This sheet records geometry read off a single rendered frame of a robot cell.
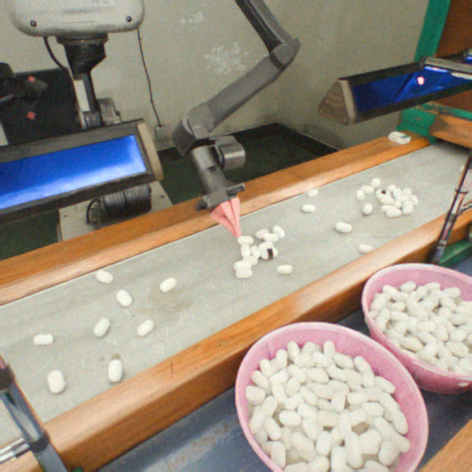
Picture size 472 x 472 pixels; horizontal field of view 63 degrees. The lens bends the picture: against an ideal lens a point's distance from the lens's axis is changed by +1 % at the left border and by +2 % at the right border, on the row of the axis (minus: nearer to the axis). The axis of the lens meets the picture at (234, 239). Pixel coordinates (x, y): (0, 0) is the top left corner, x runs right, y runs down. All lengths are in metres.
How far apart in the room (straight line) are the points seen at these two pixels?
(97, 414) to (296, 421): 0.28
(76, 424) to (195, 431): 0.18
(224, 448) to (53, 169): 0.46
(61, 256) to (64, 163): 0.43
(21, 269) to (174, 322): 0.34
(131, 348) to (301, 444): 0.31
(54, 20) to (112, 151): 0.68
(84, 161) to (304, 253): 0.55
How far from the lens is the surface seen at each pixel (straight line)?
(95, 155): 0.50
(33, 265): 0.89
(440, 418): 0.76
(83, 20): 1.15
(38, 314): 0.82
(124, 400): 0.62
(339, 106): 0.73
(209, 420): 0.68
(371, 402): 0.68
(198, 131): 0.83
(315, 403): 0.64
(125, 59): 2.80
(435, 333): 0.79
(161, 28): 2.87
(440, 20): 1.53
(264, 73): 1.06
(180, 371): 0.63
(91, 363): 0.70
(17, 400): 0.46
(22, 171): 0.49
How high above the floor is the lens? 1.28
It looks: 36 degrees down
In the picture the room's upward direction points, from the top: straight up
